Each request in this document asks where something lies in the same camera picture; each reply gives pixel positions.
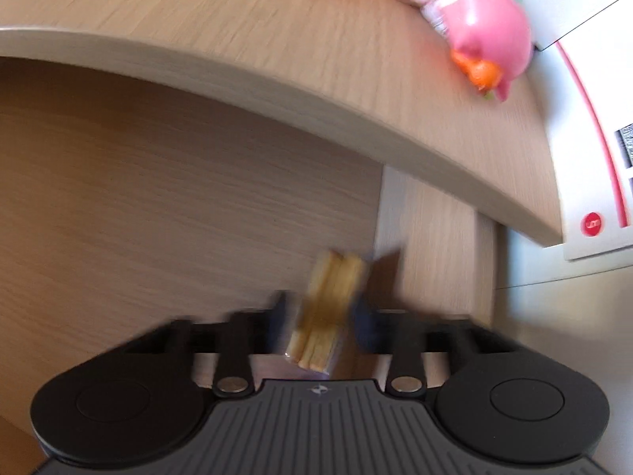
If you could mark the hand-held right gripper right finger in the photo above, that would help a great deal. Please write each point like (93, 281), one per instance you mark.
(364, 324)

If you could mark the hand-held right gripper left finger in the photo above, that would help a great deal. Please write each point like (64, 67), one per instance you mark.
(280, 321)

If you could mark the yellow biscuit packet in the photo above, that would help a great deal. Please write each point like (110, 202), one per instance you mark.
(326, 307)

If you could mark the white box with red stripe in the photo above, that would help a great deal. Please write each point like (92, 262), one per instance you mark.
(583, 168)

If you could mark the pink squishy toy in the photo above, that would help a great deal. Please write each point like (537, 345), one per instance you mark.
(487, 24)

